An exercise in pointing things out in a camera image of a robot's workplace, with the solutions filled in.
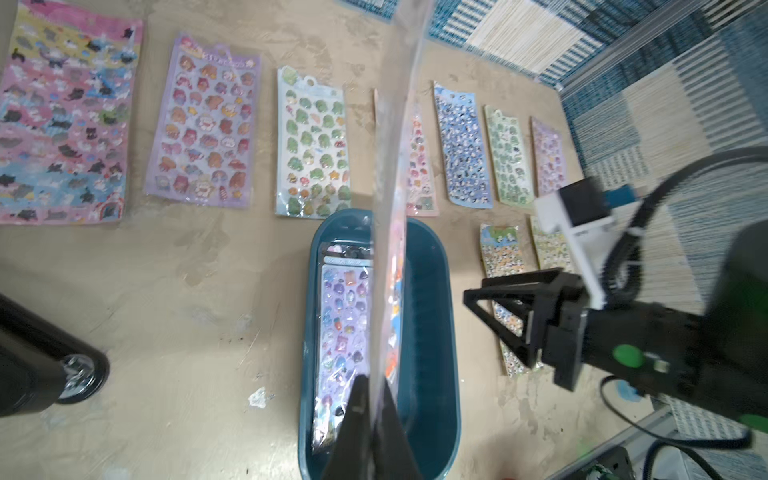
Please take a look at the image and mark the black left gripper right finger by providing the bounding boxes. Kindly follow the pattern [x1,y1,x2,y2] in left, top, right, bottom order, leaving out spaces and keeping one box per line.
[373,381,422,480]

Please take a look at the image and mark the teal plastic storage box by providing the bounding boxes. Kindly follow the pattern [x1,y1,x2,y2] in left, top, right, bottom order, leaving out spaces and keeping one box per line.
[298,209,461,479]

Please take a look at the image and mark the purple bonbon sticker sheet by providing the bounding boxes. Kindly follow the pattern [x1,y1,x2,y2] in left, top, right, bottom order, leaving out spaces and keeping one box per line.
[311,241,373,453]

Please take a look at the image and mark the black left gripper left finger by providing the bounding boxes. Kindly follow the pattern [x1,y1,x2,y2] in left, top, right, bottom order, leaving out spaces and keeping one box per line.
[322,375,372,480]

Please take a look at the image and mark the panda sticker sheet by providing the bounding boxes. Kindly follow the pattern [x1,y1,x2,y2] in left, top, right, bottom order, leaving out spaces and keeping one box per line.
[479,223,538,377]

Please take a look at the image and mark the green house sticker sheet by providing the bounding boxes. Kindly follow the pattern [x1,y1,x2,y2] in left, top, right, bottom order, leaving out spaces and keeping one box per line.
[529,216,576,273]

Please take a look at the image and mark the pink cat sticker sheet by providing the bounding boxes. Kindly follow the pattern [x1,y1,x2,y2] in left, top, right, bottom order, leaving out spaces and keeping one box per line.
[1,1,144,225]

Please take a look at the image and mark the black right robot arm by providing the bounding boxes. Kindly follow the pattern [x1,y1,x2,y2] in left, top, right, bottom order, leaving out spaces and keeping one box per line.
[463,221,767,432]

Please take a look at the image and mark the black corrugated cable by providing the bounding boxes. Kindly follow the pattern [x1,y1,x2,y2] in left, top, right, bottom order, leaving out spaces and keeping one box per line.
[599,146,768,310]

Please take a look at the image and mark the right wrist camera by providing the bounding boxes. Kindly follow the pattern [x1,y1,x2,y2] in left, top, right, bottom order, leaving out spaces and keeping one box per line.
[535,178,644,317]

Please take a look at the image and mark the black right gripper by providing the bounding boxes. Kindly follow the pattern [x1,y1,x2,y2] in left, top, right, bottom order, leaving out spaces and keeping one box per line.
[463,268,705,393]

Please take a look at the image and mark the green dinosaur sticker sheet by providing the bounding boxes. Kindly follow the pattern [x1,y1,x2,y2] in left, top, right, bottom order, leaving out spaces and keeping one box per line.
[275,65,352,219]

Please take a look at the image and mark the blue penguin sticker sheet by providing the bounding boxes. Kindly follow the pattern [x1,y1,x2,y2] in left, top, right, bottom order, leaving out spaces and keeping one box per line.
[433,82,493,209]

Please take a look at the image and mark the pink character sticker sheet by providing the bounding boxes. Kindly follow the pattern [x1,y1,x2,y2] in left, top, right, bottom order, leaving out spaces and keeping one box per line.
[531,117,567,197]

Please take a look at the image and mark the pink bonbon sticker sheet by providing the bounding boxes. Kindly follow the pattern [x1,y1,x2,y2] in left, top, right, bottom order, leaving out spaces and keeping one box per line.
[403,101,439,218]

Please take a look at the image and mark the blue tape roll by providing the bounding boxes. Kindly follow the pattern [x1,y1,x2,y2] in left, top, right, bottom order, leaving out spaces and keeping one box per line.
[615,380,642,403]

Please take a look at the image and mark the green frog sticker sheet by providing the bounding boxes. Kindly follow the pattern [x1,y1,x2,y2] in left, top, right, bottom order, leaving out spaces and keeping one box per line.
[484,105,535,208]

